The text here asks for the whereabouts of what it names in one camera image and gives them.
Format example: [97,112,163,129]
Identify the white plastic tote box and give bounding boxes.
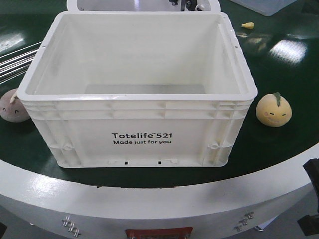
[17,11,257,168]

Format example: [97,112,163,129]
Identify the steel conveyor rollers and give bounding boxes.
[0,42,42,83]

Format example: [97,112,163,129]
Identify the clear plastic storage bin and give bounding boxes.
[231,0,296,16]

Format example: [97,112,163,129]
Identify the white outer conveyor rim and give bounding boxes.
[0,145,319,239]

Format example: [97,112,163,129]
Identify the small yellow nozzle cap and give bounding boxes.
[241,22,254,29]

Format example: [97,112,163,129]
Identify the yellow plush toy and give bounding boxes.
[256,92,292,127]

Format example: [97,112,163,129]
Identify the red label plate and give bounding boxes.
[125,227,193,239]

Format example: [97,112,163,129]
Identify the pink plush toy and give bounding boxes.
[0,88,30,123]

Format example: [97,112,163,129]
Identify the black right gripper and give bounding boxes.
[303,158,319,192]

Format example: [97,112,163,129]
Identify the white inner ring guard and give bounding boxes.
[66,0,220,12]

